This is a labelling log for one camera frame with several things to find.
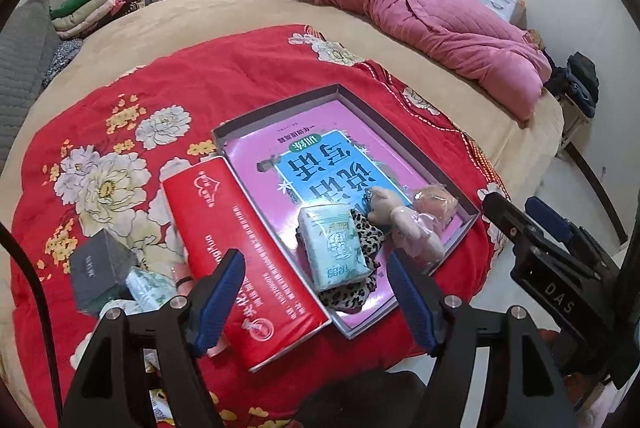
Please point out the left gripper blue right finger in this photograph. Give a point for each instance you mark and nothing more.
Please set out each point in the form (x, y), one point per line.
(523, 388)

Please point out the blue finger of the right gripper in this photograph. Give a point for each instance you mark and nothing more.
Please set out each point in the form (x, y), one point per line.
(508, 219)
(557, 226)

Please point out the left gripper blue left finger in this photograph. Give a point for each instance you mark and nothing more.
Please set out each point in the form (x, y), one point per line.
(189, 326)

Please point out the yellow white snack pouch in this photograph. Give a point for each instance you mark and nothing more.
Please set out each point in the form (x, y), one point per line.
(150, 290)

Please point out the leopard print scrunchie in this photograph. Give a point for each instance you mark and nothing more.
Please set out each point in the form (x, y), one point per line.
(351, 298)

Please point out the bagged beige sponge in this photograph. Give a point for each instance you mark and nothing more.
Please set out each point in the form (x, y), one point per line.
(438, 202)

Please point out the beige bear pink dress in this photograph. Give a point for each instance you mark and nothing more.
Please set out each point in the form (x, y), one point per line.
(412, 232)

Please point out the mint green tissue packet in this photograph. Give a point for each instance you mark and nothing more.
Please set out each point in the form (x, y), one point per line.
(332, 246)

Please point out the red tissue pack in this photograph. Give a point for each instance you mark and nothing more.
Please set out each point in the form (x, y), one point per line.
(270, 308)

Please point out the white floral scrunchie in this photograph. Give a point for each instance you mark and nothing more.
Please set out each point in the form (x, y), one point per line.
(129, 307)

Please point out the beige bed sheet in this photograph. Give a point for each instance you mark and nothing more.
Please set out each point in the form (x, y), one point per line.
(142, 98)

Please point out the dark grey small box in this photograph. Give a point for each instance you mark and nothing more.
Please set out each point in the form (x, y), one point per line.
(98, 269)

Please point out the dark shallow box tray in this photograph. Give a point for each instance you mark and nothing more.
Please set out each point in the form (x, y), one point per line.
(345, 202)

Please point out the dark clothes on chair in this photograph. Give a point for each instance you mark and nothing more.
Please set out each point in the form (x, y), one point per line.
(578, 81)

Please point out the pink quilted duvet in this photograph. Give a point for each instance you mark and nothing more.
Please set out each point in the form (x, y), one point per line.
(469, 39)

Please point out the red floral blanket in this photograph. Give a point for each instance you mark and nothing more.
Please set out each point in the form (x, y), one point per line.
(326, 146)

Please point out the grey quilted headboard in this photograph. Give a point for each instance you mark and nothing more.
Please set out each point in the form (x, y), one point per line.
(28, 44)

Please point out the stack of folded blankets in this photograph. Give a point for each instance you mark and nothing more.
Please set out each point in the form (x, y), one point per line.
(78, 19)

